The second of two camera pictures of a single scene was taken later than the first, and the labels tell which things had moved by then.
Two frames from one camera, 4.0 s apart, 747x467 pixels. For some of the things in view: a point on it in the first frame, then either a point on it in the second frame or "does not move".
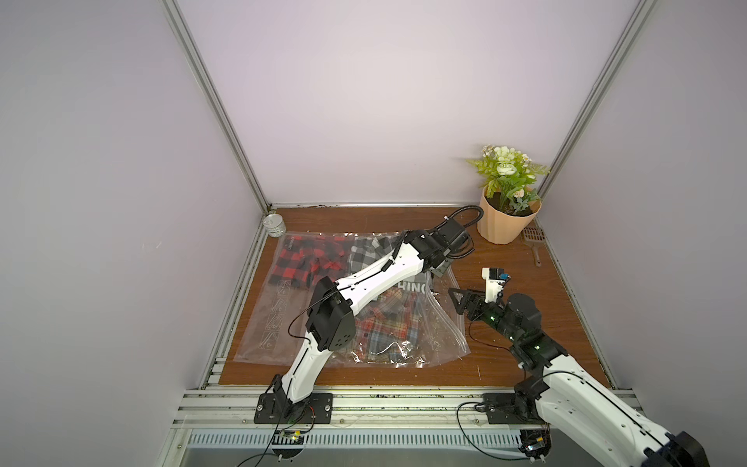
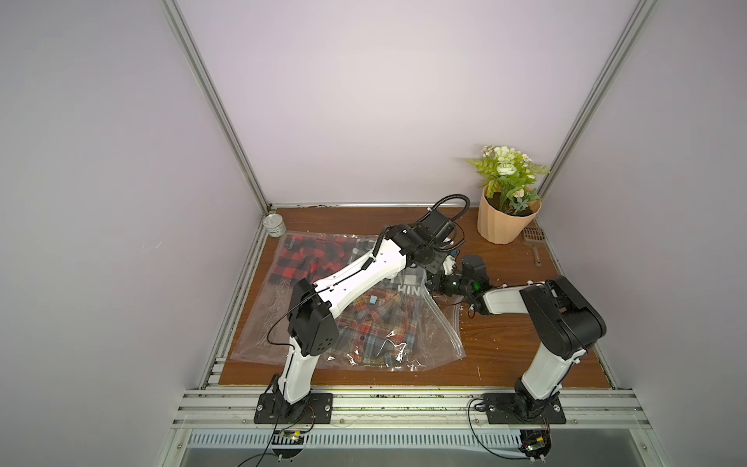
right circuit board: [535, 443] does not move
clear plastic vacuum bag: [413, 321] does not move
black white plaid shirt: [371, 250] does not move
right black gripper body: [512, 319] -> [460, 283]
